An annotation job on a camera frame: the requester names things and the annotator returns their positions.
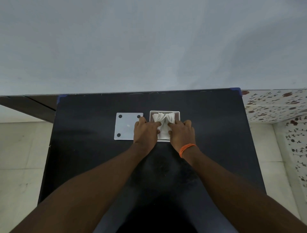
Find person's left hand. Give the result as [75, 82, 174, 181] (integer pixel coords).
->
[133, 117, 161, 151]

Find person's right hand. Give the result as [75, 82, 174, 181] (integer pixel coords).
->
[167, 119, 196, 152]

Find stack of white paper napkins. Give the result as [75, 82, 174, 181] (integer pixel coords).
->
[152, 112, 176, 141]

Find person's right forearm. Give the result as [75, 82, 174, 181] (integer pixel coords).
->
[180, 145, 307, 233]

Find person's left forearm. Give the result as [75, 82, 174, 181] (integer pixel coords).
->
[10, 142, 150, 233]

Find white square napkin box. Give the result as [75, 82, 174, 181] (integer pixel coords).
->
[149, 110, 180, 142]

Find orange thread wristband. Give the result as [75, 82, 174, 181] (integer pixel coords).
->
[179, 143, 197, 158]

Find white square lid black dots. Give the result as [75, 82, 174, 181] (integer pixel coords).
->
[114, 112, 144, 141]

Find dark brown wooden ledge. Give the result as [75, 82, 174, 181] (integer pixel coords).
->
[0, 95, 59, 123]

